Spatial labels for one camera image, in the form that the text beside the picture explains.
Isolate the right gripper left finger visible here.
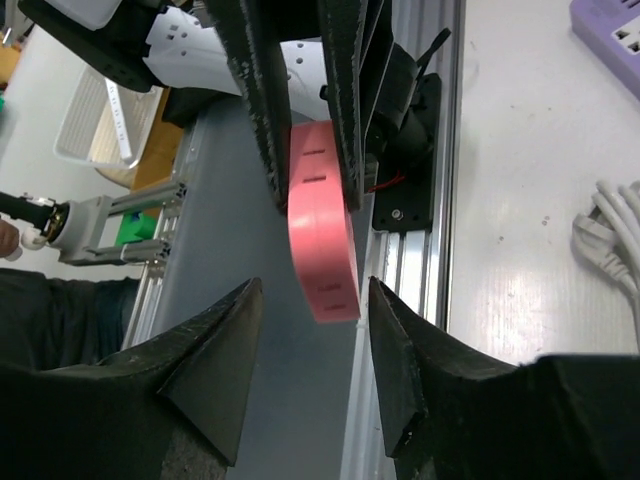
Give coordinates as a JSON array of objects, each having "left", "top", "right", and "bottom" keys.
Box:
[{"left": 1, "top": 278, "right": 263, "bottom": 479}]

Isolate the purple power strip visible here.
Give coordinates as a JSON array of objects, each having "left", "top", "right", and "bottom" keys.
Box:
[{"left": 569, "top": 0, "right": 640, "bottom": 98}]

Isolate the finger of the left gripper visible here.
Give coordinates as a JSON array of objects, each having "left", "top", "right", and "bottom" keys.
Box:
[
  {"left": 318, "top": 0, "right": 394, "bottom": 211},
  {"left": 206, "top": 0, "right": 292, "bottom": 214}
]

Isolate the purple strip white cord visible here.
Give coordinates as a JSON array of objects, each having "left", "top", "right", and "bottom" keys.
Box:
[{"left": 571, "top": 179, "right": 640, "bottom": 318}]

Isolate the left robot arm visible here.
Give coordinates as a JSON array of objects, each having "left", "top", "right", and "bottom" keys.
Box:
[{"left": 18, "top": 1, "right": 432, "bottom": 216}]

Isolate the pink plug adapter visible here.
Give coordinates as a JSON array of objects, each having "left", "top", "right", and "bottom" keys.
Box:
[{"left": 287, "top": 120, "right": 360, "bottom": 323}]

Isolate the grey metal clamp fixture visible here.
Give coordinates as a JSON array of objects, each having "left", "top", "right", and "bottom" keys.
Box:
[{"left": 18, "top": 181, "right": 187, "bottom": 267}]

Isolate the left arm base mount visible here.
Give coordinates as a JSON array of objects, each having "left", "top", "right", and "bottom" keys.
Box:
[{"left": 367, "top": 28, "right": 451, "bottom": 233}]

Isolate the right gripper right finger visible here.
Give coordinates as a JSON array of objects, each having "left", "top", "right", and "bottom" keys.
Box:
[{"left": 369, "top": 278, "right": 639, "bottom": 479}]

